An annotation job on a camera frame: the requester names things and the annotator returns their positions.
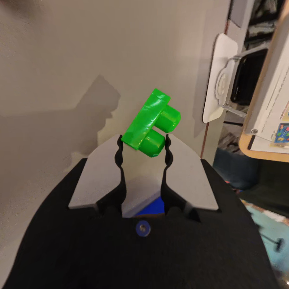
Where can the black flat device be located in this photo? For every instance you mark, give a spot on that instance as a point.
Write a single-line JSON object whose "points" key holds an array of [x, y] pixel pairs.
{"points": [[248, 79]]}

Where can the green two-stud block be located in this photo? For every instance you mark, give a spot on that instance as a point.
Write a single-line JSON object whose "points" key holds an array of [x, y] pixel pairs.
{"points": [[146, 119]]}

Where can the printed paper sheet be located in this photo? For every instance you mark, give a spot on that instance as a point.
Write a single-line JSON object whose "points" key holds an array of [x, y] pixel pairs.
{"points": [[273, 101]]}

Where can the wooden-edged desk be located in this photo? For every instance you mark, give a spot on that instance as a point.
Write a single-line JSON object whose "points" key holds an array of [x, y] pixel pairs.
{"points": [[250, 149]]}

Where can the white rounded plate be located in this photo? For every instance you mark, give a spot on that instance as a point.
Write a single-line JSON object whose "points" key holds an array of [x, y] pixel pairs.
{"points": [[222, 56]]}

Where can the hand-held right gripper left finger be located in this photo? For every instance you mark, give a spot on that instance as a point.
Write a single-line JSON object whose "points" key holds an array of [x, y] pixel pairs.
{"points": [[99, 176]]}

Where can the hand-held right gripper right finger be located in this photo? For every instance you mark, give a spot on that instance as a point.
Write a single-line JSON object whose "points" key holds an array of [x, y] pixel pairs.
{"points": [[189, 180]]}

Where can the blue plastic bin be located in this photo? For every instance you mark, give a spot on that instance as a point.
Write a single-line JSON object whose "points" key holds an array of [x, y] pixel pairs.
{"points": [[153, 206]]}

